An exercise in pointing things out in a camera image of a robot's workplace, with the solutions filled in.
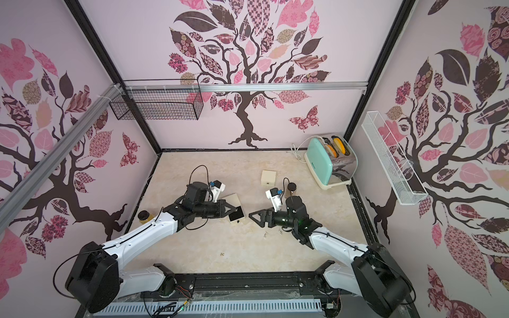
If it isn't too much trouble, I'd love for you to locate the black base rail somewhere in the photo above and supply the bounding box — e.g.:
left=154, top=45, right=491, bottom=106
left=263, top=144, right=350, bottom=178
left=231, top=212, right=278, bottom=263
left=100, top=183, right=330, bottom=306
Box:
left=87, top=270, right=406, bottom=303

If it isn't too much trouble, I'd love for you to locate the small cream square box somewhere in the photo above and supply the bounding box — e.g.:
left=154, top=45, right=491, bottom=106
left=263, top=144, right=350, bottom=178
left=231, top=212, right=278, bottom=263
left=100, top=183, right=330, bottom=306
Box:
left=261, top=170, right=277, bottom=187

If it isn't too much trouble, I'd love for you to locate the brown spice jar black lid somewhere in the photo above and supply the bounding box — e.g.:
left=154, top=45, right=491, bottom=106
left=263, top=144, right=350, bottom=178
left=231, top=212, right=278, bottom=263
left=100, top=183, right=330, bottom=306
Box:
left=286, top=182, right=297, bottom=197

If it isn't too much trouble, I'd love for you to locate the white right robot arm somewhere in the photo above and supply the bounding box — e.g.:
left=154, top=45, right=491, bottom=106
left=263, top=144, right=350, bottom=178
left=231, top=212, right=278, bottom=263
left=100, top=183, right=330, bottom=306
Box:
left=249, top=196, right=414, bottom=317

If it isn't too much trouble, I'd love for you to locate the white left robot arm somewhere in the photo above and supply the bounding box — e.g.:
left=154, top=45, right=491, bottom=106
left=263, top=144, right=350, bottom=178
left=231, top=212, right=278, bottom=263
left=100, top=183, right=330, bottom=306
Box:
left=65, top=180, right=236, bottom=313

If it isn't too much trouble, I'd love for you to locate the white toaster cable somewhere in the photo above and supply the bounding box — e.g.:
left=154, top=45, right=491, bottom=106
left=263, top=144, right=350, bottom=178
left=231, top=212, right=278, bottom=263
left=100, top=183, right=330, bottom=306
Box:
left=289, top=142, right=309, bottom=164

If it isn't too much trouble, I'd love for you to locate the black corner frame post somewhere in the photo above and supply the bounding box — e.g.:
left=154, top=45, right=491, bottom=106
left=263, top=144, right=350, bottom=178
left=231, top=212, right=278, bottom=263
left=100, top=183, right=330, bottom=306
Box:
left=64, top=0, right=163, bottom=155

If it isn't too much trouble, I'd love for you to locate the mint green toaster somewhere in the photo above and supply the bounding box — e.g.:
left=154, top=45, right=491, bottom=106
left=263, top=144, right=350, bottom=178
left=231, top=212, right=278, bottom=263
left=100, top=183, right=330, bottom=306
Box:
left=304, top=134, right=358, bottom=190

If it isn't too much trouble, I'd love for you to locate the black wire basket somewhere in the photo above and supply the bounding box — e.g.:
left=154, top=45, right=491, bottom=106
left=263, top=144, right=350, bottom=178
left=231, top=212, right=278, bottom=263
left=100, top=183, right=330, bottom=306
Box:
left=109, top=79, right=205, bottom=121

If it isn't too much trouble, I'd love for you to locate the aluminium rail back wall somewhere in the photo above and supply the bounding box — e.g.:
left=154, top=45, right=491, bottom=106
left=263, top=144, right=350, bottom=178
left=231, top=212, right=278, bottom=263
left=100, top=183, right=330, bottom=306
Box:
left=126, top=82, right=368, bottom=92

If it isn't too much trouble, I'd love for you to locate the white wire shelf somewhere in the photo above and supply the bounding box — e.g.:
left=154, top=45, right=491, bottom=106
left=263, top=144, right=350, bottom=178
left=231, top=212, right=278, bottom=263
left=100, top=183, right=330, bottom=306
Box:
left=361, top=111, right=429, bottom=205

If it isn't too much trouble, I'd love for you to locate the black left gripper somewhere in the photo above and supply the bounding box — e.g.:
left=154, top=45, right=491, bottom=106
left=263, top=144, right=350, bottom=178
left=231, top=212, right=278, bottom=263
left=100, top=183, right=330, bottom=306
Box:
left=194, top=200, right=235, bottom=219

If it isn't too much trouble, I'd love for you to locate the aluminium rail wall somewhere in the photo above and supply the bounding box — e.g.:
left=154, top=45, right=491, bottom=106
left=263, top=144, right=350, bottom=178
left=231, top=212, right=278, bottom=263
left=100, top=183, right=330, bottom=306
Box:
left=126, top=82, right=368, bottom=92
left=1, top=83, right=120, bottom=231

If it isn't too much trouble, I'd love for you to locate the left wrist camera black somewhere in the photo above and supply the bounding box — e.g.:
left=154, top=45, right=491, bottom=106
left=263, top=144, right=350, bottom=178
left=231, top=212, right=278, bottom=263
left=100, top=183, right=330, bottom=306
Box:
left=209, top=180, right=225, bottom=203

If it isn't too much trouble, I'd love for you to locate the black right corner post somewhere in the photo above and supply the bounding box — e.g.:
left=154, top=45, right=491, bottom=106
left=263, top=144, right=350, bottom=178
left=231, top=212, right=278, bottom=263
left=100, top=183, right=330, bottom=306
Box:
left=344, top=0, right=416, bottom=141

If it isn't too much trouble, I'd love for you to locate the aluminium rail left wall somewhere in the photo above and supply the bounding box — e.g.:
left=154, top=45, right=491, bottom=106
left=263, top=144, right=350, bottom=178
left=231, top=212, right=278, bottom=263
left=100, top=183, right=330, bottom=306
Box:
left=1, top=83, right=120, bottom=231

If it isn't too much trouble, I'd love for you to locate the white slotted cable duct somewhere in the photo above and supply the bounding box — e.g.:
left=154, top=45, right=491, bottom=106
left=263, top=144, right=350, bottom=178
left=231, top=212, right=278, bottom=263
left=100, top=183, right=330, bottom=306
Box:
left=92, top=299, right=322, bottom=317

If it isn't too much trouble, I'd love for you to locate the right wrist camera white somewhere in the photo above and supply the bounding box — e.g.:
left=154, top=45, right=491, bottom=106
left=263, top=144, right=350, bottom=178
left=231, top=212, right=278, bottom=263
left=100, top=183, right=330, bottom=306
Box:
left=266, top=188, right=282, bottom=212

